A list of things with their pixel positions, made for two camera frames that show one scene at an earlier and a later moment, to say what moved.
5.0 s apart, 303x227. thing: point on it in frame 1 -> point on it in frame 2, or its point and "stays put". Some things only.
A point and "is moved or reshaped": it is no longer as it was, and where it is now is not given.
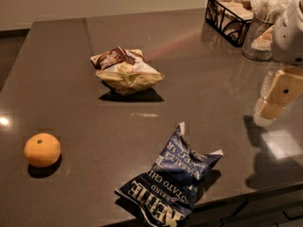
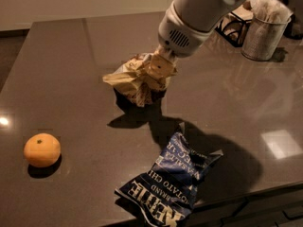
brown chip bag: (125, 72) is moved or reshaped
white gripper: (289, 37) -> (180, 37)
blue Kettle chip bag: (165, 193) stays put
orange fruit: (42, 149) stays put
